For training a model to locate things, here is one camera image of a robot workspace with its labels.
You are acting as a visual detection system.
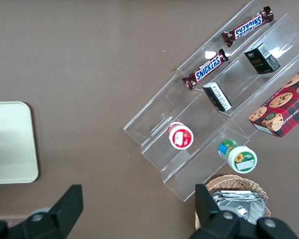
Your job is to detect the small black box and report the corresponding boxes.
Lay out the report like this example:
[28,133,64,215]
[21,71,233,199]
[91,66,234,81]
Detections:
[202,82,233,113]
[243,42,281,75]

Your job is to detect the green lid yogurt cup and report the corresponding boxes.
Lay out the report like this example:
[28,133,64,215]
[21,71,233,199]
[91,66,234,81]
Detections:
[217,138,258,174]

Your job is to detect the clear acrylic stepped shelf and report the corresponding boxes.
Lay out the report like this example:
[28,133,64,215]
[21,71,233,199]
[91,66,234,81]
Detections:
[122,0,299,203]

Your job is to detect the red plaid cookie box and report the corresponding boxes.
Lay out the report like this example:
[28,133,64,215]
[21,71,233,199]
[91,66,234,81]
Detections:
[248,63,299,138]

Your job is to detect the red lid yogurt cup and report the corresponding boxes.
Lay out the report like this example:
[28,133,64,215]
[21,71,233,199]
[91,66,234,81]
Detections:
[167,121,195,150]

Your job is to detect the cream plastic tray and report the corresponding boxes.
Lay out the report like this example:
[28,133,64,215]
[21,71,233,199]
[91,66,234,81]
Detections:
[0,101,39,185]

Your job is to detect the light wicker basket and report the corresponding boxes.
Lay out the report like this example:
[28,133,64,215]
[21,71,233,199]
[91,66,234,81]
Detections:
[194,174,272,231]

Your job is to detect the silver foil packs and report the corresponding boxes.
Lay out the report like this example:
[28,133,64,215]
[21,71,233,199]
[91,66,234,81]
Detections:
[208,190,267,225]

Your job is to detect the Snickers chocolate bar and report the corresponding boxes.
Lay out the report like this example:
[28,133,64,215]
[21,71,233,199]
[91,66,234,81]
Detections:
[221,6,275,48]
[181,48,229,91]

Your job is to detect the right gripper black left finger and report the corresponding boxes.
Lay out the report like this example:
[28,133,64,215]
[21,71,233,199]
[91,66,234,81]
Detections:
[21,184,84,239]

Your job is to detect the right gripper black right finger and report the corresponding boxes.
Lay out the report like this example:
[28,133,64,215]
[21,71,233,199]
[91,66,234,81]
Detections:
[188,183,241,239]

